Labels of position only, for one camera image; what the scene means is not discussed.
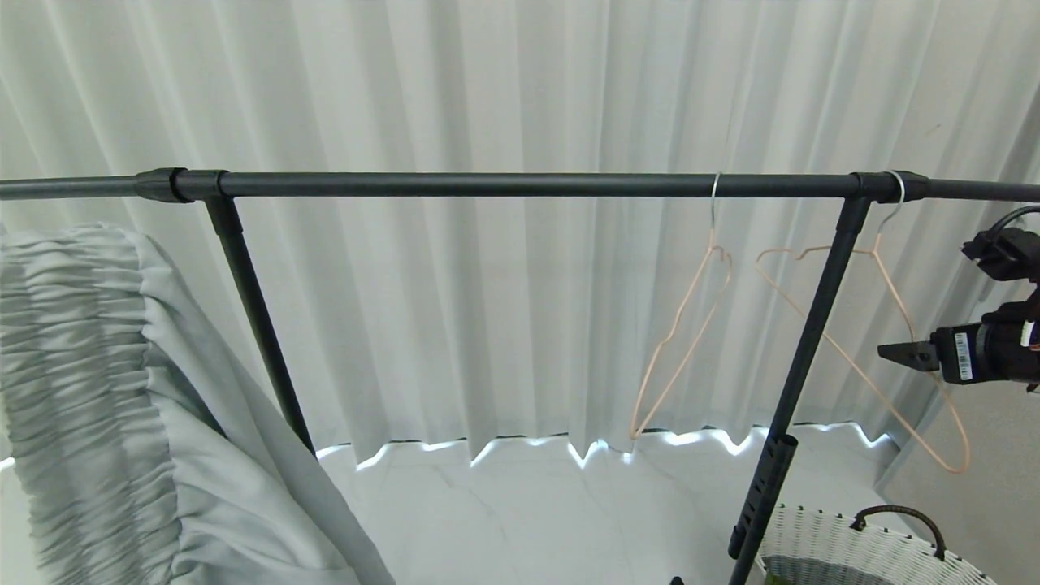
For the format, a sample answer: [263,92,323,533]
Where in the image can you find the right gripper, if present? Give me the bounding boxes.
[930,301,1040,389]

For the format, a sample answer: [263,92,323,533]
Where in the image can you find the pink clothes hanger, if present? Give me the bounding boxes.
[756,171,972,475]
[630,172,734,440]

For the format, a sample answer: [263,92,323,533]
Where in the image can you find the pale grey shorts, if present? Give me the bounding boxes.
[0,225,395,585]

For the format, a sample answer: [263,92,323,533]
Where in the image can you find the white laundry basket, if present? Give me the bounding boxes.
[756,504,996,585]

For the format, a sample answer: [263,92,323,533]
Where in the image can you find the black clothes rack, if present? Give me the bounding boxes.
[0,168,1040,585]

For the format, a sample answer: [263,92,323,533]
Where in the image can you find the white curtain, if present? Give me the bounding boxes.
[0,0,1040,470]

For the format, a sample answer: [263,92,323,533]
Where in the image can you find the black cable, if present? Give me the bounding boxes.
[987,203,1040,238]

